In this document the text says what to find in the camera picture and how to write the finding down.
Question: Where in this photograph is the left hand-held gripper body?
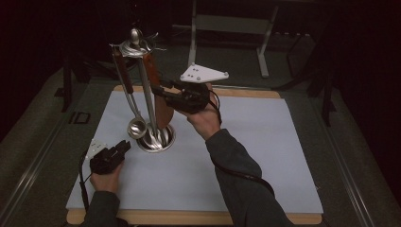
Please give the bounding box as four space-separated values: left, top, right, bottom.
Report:
84 138 122 175

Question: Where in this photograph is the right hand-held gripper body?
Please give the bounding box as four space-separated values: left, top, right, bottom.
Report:
166 62 230 114

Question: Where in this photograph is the wooden rice paddle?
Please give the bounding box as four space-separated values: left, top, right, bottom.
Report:
142 52 175 130

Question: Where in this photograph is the steel ladle with dark handle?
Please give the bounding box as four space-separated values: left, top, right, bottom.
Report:
117 51 148 140

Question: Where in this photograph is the steel utensil rack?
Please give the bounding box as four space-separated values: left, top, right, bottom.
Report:
108 27 177 154

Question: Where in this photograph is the person's left hand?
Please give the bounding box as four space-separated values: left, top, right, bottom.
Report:
89 161 125 194

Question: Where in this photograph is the person's right hand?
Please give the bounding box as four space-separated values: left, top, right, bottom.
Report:
183 82 222 142

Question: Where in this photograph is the black metal stand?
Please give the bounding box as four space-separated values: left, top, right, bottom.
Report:
54 51 129 114
273 29 338 128

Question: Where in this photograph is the white table mat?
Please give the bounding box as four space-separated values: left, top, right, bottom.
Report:
65 90 324 215

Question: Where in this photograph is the white metal stand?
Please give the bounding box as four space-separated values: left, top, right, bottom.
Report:
171 0 281 79

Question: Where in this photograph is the wooden table board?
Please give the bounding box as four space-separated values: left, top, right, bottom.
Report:
65 84 323 226

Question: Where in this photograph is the left hand-held gripper cable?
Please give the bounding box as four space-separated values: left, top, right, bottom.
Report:
78 150 96 212

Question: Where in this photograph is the hand-held gripper cable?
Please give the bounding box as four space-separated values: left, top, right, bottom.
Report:
208 89 276 198
78 150 96 212

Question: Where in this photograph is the right hand-held gripper cable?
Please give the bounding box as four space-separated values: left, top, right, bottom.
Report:
208 89 276 198

